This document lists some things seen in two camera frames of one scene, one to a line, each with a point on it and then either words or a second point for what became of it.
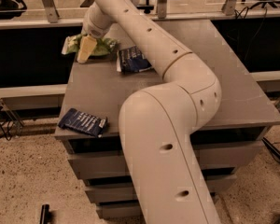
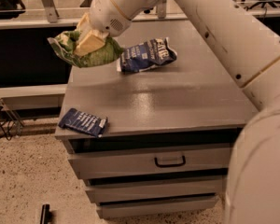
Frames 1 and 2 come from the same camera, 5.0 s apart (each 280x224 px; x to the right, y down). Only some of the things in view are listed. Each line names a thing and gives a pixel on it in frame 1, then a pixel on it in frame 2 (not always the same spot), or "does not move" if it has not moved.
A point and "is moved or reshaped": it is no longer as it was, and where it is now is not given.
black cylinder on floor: x=44 y=214 does not move
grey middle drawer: x=120 y=191 does not move
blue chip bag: x=131 y=59 does not move
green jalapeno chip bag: x=73 y=45 is moved or reshaped
